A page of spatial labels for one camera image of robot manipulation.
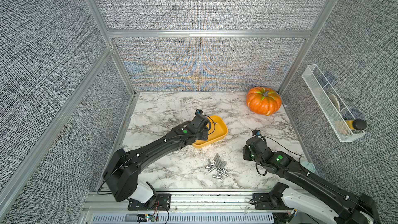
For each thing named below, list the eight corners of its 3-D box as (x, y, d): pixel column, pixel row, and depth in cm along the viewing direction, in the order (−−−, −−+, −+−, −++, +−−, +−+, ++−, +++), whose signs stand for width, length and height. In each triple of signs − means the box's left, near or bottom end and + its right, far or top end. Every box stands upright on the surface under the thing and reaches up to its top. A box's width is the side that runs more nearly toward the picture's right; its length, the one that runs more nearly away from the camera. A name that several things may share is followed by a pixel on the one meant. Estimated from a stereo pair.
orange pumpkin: (248, 119, 107) (254, 107, 97) (243, 99, 119) (248, 86, 109) (277, 119, 107) (285, 107, 97) (269, 99, 119) (276, 86, 109)
